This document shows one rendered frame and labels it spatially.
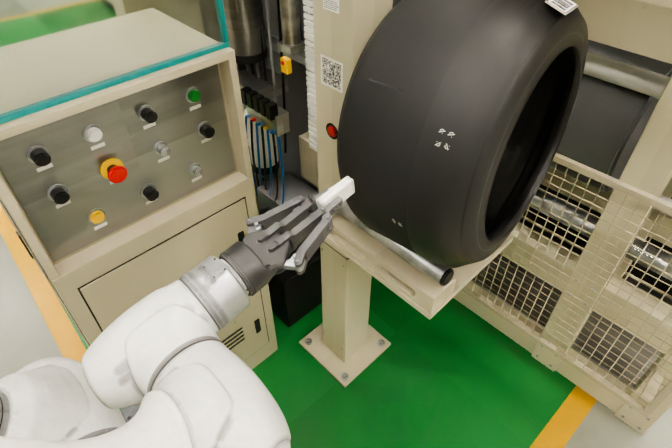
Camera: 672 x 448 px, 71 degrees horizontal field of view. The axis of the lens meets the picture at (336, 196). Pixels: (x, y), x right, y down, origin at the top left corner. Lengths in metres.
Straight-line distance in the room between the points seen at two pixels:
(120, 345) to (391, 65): 0.57
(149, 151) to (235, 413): 0.80
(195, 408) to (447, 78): 0.57
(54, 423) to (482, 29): 0.88
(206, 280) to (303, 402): 1.32
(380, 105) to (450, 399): 1.38
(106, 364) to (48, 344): 1.72
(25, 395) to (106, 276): 0.46
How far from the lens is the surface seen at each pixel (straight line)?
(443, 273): 1.08
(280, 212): 0.73
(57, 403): 0.90
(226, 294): 0.64
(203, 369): 0.56
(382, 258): 1.16
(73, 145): 1.13
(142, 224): 1.28
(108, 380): 0.64
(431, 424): 1.91
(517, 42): 0.81
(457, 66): 0.78
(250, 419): 0.53
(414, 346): 2.05
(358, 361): 1.98
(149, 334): 0.62
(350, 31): 1.06
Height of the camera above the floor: 1.72
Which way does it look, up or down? 41 degrees down
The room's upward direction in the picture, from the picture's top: straight up
